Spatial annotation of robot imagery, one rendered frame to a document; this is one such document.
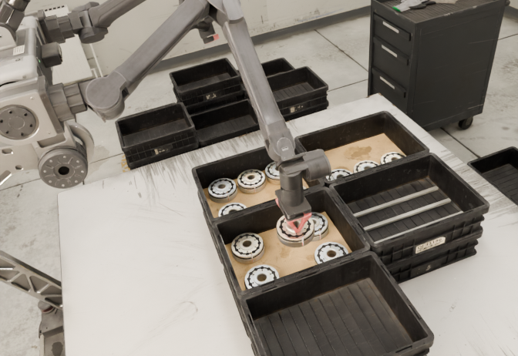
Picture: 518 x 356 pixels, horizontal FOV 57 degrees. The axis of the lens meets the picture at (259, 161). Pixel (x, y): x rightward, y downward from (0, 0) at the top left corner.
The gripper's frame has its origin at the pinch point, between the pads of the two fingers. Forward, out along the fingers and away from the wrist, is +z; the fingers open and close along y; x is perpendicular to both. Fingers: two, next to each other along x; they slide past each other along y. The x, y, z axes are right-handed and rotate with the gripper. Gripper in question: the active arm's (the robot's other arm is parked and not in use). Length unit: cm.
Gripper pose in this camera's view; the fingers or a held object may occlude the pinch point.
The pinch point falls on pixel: (294, 223)
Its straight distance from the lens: 129.7
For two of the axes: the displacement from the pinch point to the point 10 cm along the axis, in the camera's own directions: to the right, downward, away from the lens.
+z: 1.0, 7.7, 6.3
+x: -9.4, 2.7, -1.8
